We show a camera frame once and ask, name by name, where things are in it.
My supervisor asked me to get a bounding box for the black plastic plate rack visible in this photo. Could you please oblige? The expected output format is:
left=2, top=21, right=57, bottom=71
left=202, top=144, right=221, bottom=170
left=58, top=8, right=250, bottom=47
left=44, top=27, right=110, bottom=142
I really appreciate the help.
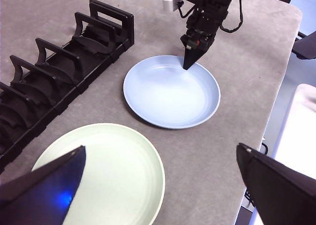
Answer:
left=0, top=0, right=135, bottom=175

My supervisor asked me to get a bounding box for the black cable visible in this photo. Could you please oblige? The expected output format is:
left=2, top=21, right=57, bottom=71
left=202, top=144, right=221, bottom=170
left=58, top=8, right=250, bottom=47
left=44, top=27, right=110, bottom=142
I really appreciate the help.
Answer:
left=176, top=1, right=198, bottom=20
left=259, top=140, right=270, bottom=159
left=219, top=0, right=244, bottom=35

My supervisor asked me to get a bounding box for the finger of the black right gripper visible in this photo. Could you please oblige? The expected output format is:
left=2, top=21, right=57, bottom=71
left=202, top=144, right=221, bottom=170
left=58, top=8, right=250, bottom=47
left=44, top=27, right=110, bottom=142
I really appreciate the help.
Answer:
left=183, top=44, right=211, bottom=70

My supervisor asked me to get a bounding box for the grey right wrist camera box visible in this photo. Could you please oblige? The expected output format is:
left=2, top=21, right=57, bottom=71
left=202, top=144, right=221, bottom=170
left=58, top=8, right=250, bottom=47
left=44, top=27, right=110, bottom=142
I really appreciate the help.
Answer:
left=162, top=0, right=185, bottom=12

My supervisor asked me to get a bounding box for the pale green round plate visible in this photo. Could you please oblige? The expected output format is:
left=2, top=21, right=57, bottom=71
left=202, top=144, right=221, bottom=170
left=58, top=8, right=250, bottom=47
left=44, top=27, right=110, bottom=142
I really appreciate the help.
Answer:
left=31, top=123, right=165, bottom=225

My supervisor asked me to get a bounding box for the blue round plate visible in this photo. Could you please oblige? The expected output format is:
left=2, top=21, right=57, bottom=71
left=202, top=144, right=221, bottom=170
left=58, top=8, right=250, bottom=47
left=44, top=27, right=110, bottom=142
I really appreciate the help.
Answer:
left=122, top=54, right=221, bottom=130

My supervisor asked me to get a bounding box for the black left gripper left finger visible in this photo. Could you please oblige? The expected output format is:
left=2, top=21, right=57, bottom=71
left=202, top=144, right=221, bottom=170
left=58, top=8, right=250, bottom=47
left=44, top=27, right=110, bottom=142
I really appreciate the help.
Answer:
left=0, top=145, right=86, bottom=225

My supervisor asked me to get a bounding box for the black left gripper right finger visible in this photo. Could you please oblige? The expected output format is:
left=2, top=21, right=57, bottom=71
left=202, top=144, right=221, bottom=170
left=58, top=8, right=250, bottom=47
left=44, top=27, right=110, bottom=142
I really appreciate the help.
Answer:
left=236, top=142, right=316, bottom=225

